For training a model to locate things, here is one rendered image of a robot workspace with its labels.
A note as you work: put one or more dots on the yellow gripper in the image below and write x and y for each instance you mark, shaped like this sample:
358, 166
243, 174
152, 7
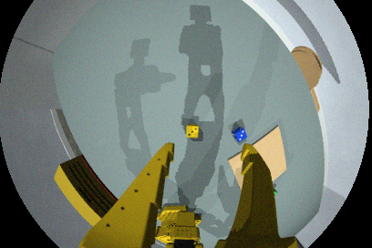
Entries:
132, 220

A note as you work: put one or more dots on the beige mat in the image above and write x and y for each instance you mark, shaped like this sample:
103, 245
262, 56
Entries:
271, 148

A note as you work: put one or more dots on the blue die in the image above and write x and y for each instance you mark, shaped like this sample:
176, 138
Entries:
239, 134

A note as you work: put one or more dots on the yellow die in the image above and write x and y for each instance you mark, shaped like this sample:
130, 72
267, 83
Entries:
192, 131

